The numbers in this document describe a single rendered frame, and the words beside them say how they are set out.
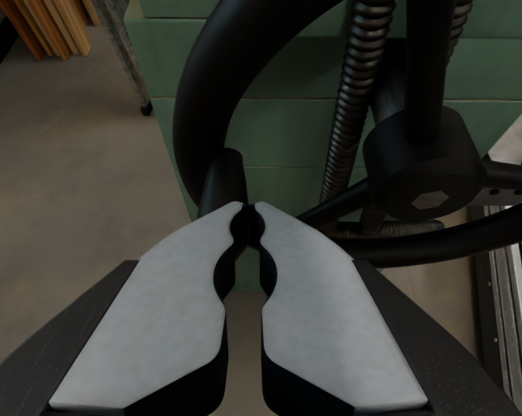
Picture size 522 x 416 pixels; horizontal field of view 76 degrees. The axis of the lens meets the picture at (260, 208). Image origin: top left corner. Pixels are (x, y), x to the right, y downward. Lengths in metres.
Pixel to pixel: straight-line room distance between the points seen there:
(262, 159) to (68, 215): 0.91
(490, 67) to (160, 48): 0.33
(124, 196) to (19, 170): 0.42
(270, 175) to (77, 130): 1.13
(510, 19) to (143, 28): 0.29
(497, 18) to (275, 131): 0.25
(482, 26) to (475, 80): 0.17
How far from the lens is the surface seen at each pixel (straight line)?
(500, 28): 0.28
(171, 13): 0.35
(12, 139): 1.62
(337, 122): 0.27
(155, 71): 0.39
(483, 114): 0.49
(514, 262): 1.01
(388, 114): 0.23
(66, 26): 1.87
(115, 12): 1.25
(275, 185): 0.52
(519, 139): 0.60
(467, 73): 0.43
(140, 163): 1.32
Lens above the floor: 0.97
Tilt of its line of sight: 58 degrees down
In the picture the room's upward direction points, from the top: 1 degrees clockwise
